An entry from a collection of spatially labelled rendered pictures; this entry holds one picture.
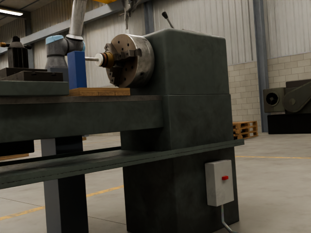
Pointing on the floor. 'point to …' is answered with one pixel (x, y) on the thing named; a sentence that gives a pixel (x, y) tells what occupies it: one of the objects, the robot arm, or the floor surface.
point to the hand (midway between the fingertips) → (128, 15)
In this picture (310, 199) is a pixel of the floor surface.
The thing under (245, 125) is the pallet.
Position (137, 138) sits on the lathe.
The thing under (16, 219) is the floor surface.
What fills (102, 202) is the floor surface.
